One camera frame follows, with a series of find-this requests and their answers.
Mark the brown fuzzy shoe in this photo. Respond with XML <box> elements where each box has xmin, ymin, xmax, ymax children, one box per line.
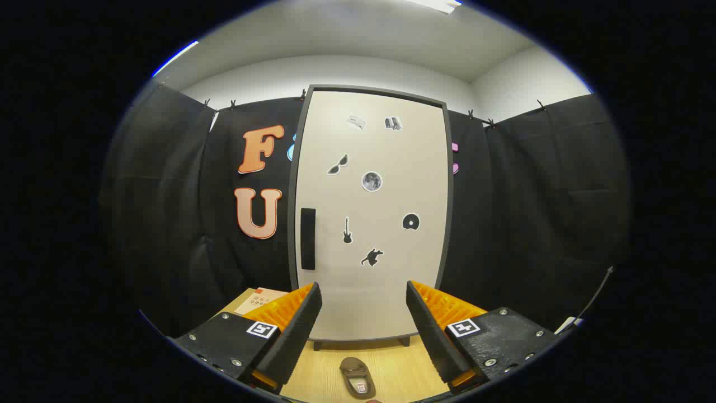
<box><xmin>340</xmin><ymin>357</ymin><xmax>376</xmax><ymax>400</ymax></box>

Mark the black door handle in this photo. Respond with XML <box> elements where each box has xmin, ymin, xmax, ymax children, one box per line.
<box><xmin>300</xmin><ymin>208</ymin><xmax>317</xmax><ymax>271</ymax></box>

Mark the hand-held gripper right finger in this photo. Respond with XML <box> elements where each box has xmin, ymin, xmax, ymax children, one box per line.
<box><xmin>406</xmin><ymin>280</ymin><xmax>560</xmax><ymax>395</ymax></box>

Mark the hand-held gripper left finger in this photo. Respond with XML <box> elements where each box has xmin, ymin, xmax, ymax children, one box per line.
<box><xmin>166</xmin><ymin>282</ymin><xmax>323</xmax><ymax>392</ymax></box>

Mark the grey shoe cabinet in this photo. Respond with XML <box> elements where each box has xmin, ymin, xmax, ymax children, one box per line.
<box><xmin>288</xmin><ymin>84</ymin><xmax>451</xmax><ymax>351</ymax></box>

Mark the black backdrop cloth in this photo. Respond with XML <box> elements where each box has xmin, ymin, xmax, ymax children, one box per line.
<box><xmin>101</xmin><ymin>84</ymin><xmax>633</xmax><ymax>336</ymax></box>

